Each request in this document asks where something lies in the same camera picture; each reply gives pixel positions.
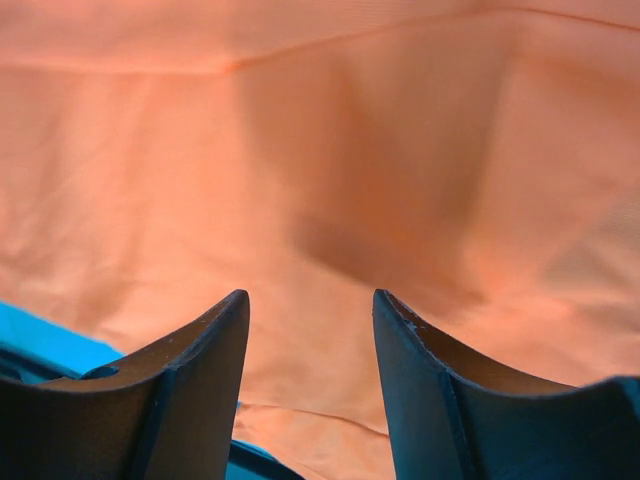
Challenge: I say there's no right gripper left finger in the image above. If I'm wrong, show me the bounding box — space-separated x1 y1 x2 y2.
1 290 250 479

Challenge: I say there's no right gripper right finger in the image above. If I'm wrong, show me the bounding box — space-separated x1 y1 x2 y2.
373 290 639 479

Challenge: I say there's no orange t shirt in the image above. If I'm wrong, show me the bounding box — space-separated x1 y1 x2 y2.
1 1 639 479

